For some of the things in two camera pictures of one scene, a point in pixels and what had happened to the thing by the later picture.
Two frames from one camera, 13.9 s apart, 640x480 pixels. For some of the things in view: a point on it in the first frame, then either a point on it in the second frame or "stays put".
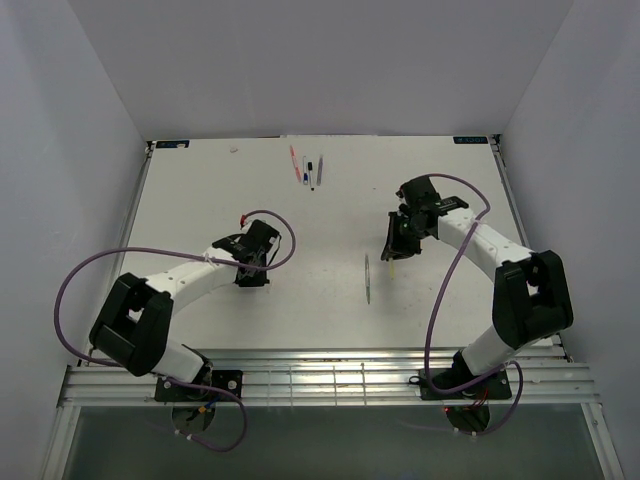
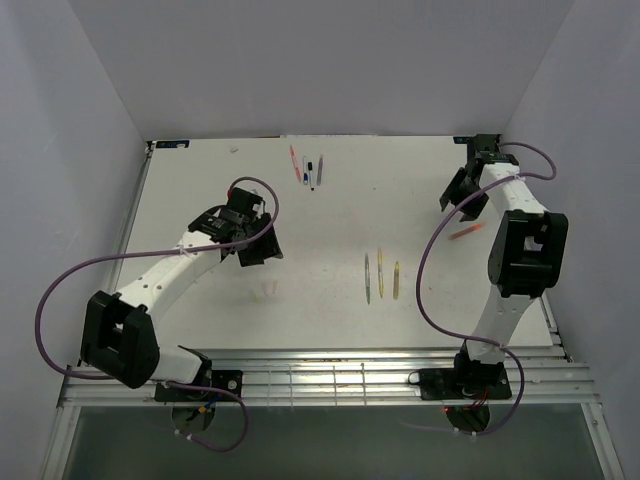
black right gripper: (395, 249) -> (452, 192)
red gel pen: (293, 154) stays put
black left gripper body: (258, 279) -> (262, 247)
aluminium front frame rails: (323, 379) stays put
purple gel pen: (319, 173) stays put
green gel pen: (367, 279) stays put
